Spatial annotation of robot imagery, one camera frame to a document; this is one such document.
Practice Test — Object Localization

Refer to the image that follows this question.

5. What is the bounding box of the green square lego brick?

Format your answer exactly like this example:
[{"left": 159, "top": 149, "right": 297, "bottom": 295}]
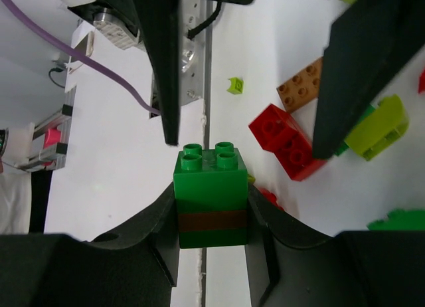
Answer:
[{"left": 173, "top": 142, "right": 248, "bottom": 249}]

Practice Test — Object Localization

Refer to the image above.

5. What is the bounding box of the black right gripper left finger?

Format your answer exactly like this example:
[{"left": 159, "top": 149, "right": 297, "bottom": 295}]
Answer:
[{"left": 1, "top": 186, "right": 179, "bottom": 306}]

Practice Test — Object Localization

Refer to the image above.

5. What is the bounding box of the green slope lego brick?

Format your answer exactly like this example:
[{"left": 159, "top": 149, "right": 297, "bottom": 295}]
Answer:
[{"left": 334, "top": 105, "right": 375, "bottom": 157}]

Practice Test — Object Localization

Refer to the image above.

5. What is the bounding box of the green lego plate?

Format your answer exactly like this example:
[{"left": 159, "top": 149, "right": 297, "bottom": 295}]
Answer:
[{"left": 367, "top": 209, "right": 425, "bottom": 231}]

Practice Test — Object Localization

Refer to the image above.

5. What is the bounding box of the small lime lego piece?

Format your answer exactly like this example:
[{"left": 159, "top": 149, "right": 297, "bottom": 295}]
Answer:
[{"left": 227, "top": 77, "right": 244, "bottom": 95}]

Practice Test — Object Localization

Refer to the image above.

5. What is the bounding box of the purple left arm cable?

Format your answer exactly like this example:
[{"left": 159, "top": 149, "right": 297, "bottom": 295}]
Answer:
[{"left": 0, "top": 0, "right": 163, "bottom": 117}]

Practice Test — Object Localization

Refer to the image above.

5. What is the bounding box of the lime curved lego brick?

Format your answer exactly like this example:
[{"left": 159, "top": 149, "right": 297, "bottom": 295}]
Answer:
[{"left": 362, "top": 94, "right": 410, "bottom": 161}]

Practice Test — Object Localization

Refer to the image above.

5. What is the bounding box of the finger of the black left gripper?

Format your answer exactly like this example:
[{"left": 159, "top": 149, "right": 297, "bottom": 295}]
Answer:
[{"left": 313, "top": 0, "right": 424, "bottom": 159}]

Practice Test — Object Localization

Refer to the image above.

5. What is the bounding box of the red rounded lego brick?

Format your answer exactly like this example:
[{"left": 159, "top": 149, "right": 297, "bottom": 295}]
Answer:
[{"left": 258, "top": 187, "right": 285, "bottom": 211}]

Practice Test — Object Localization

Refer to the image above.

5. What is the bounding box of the brown lego plate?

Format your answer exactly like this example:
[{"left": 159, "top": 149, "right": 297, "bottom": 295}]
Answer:
[{"left": 276, "top": 57, "right": 323, "bottom": 114}]

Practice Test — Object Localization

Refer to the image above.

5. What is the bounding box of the small red lego brick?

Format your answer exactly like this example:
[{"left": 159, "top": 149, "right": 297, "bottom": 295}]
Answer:
[{"left": 418, "top": 69, "right": 425, "bottom": 94}]

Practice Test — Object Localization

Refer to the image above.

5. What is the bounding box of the red rectangular lego brick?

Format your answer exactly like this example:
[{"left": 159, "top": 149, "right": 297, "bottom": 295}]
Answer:
[{"left": 248, "top": 104, "right": 327, "bottom": 181}]

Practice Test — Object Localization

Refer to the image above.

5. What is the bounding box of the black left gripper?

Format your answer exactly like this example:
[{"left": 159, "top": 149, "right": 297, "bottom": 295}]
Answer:
[{"left": 131, "top": 0, "right": 254, "bottom": 146}]

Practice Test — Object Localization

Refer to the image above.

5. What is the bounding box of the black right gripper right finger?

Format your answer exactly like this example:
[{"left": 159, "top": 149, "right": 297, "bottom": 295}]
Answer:
[{"left": 245, "top": 185, "right": 424, "bottom": 306}]

